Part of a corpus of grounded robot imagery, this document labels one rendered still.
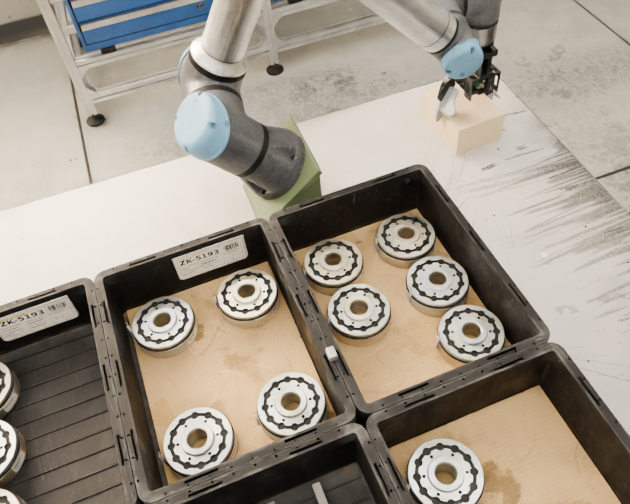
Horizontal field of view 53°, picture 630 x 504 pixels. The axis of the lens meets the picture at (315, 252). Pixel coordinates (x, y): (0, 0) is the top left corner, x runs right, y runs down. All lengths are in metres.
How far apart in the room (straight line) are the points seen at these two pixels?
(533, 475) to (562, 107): 2.07
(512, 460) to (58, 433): 0.67
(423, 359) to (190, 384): 0.37
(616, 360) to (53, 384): 0.96
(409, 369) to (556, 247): 0.48
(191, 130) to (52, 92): 2.10
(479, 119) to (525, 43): 1.71
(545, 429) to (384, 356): 0.26
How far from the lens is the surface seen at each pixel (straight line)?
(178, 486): 0.87
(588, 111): 2.85
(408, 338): 1.04
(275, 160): 1.25
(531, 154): 1.54
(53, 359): 1.15
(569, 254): 1.36
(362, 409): 0.87
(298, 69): 3.02
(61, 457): 1.06
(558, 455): 0.99
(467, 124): 1.48
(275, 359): 1.03
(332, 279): 1.07
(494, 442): 0.98
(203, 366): 1.05
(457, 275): 1.08
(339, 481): 0.95
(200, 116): 1.20
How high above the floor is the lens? 1.72
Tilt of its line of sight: 51 degrees down
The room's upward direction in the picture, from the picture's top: 7 degrees counter-clockwise
